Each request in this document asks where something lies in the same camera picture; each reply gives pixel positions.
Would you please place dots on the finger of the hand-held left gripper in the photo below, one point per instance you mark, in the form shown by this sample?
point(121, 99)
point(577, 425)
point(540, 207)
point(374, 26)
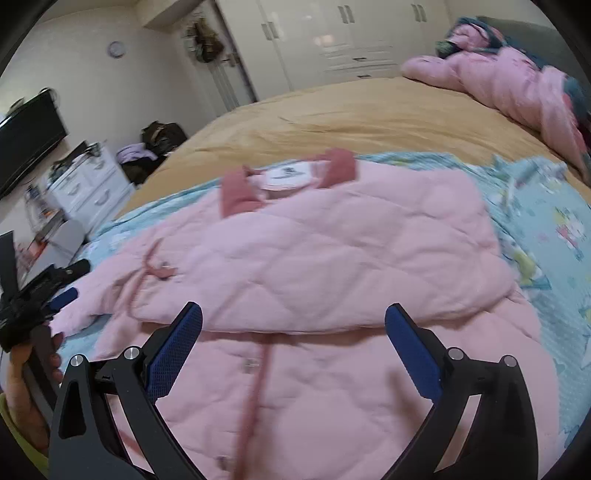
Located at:
point(78, 268)
point(64, 297)

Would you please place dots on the bags hanging on door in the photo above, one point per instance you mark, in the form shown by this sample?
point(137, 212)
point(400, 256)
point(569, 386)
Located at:
point(205, 44)

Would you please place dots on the grey headboard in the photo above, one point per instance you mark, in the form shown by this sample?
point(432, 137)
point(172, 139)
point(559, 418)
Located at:
point(526, 39)

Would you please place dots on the round wall clock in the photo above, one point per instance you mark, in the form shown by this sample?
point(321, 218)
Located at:
point(116, 48)

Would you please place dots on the white door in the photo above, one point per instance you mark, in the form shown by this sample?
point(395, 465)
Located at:
point(231, 87)

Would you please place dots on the pink floral duvet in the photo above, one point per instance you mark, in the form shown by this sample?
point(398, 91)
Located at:
point(512, 78)

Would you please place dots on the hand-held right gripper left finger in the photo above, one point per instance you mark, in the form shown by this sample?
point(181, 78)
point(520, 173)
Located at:
point(178, 344)

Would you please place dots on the blue cartoon printed blanket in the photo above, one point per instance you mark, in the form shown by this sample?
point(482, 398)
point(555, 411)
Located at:
point(549, 221)

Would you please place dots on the person's left forearm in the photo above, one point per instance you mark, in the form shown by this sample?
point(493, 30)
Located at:
point(14, 438)

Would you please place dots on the person's left hand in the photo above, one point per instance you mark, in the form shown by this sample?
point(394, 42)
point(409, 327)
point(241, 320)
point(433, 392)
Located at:
point(23, 406)

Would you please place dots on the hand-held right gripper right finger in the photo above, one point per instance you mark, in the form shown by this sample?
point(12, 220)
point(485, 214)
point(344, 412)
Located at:
point(411, 348)

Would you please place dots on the purple clothes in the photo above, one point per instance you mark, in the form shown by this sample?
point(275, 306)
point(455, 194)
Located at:
point(134, 152)

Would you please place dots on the bed with tan sheet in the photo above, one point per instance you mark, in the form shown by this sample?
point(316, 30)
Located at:
point(369, 120)

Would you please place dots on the black wall television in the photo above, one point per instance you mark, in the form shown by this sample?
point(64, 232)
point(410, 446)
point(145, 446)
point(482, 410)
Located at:
point(27, 138)

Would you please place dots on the pink quilted jacket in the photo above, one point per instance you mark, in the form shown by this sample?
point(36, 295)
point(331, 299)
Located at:
point(323, 277)

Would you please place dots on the dark bag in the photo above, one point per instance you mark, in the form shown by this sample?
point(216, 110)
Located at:
point(161, 136)

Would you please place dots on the white drawer cabinet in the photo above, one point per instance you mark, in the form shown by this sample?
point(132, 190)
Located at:
point(92, 184)

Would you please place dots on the white wardrobe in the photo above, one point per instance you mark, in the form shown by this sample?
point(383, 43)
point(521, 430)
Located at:
point(332, 37)

